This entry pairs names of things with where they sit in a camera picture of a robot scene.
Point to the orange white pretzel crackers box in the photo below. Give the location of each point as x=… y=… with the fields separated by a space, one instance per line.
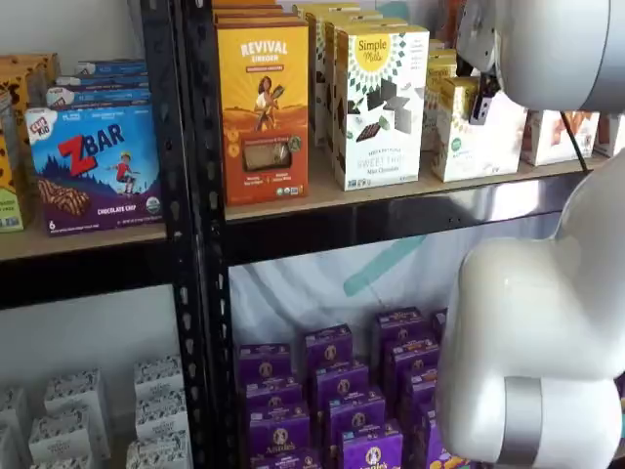
x=542 y=141
x=451 y=24

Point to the white patterned carton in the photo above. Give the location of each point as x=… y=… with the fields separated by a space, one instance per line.
x=61 y=463
x=75 y=391
x=158 y=376
x=12 y=405
x=158 y=452
x=68 y=435
x=161 y=415

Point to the purple Annie's box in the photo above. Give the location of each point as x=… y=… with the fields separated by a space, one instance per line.
x=328 y=347
x=273 y=398
x=371 y=454
x=342 y=386
x=400 y=327
x=420 y=391
x=429 y=449
x=356 y=415
x=278 y=435
x=439 y=325
x=263 y=364
x=412 y=359
x=288 y=463

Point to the white backdrop sheet teal print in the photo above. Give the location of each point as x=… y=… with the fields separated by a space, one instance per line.
x=293 y=293

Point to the orange Revival cracker box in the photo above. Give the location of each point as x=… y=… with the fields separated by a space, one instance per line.
x=244 y=8
x=254 y=20
x=263 y=122

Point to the blue purple Zbar box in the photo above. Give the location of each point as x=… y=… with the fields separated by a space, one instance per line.
x=97 y=171
x=112 y=66
x=97 y=95
x=107 y=80

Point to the small white almond bar box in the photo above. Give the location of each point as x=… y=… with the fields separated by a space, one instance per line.
x=469 y=151
x=437 y=83
x=442 y=51

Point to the black metal shelving rack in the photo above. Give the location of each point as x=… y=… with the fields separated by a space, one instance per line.
x=73 y=273
x=342 y=225

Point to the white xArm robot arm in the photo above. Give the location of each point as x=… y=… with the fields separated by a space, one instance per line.
x=537 y=317

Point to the yellow chocolate chip cookie box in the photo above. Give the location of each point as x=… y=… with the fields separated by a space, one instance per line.
x=29 y=73
x=10 y=205

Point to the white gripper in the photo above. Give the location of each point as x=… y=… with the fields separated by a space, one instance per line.
x=476 y=34

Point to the white Sweet Thins box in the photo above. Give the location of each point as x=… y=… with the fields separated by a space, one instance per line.
x=330 y=73
x=315 y=58
x=381 y=161
x=322 y=7

